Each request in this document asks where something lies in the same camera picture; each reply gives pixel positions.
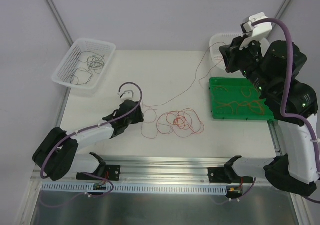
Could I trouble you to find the pink red wire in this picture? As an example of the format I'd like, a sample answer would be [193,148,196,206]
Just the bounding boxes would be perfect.
[141,41,227,140]

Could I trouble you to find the black wire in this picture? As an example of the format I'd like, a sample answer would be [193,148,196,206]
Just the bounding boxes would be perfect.
[78,51,107,72]
[69,67,95,86]

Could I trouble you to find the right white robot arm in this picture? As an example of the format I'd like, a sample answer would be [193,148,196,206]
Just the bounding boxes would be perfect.
[219,36,320,197]

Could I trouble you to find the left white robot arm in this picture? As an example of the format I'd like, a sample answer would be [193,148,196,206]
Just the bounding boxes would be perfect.
[32,99,144,181]

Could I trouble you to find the white plastic tub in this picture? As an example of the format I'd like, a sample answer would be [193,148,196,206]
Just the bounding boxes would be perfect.
[209,32,271,72]

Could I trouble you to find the green plastic tray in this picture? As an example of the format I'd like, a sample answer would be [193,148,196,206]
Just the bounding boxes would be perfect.
[209,77,275,122]

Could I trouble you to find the white perforated plastic basket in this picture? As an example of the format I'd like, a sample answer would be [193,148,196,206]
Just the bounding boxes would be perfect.
[51,38,116,94]

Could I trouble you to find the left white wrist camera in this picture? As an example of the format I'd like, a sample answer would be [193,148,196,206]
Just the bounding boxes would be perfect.
[118,90,134,101]

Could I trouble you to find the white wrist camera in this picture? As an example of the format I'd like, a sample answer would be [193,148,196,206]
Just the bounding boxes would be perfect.
[239,12,273,50]
[118,90,134,101]

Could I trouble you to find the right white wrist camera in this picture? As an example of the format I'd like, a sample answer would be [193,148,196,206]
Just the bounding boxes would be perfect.
[239,12,273,50]

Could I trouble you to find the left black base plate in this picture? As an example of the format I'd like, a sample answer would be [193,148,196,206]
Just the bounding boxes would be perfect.
[76,164,121,181]

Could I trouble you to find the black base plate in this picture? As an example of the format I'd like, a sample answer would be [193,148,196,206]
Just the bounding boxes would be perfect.
[76,164,121,181]
[207,167,254,184]

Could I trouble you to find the aluminium mounting rail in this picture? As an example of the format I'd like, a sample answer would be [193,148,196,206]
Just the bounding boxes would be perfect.
[31,157,301,187]

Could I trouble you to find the black wire in basket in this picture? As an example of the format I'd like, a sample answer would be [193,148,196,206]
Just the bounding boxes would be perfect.
[78,51,107,72]

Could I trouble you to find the right aluminium frame post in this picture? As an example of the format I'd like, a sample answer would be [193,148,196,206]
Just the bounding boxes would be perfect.
[264,0,301,39]

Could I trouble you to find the aluminium frame post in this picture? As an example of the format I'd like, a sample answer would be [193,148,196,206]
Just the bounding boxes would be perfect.
[45,0,74,47]
[264,0,301,39]

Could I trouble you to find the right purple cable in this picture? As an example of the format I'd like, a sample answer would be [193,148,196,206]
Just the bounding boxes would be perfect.
[252,17,320,203]

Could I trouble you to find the white slotted cable duct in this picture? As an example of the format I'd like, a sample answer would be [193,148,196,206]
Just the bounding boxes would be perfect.
[41,182,227,196]

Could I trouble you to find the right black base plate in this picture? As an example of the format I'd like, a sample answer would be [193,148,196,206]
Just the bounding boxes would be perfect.
[207,167,254,184]

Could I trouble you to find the left aluminium frame post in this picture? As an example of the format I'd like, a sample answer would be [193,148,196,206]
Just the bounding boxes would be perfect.
[45,0,74,47]

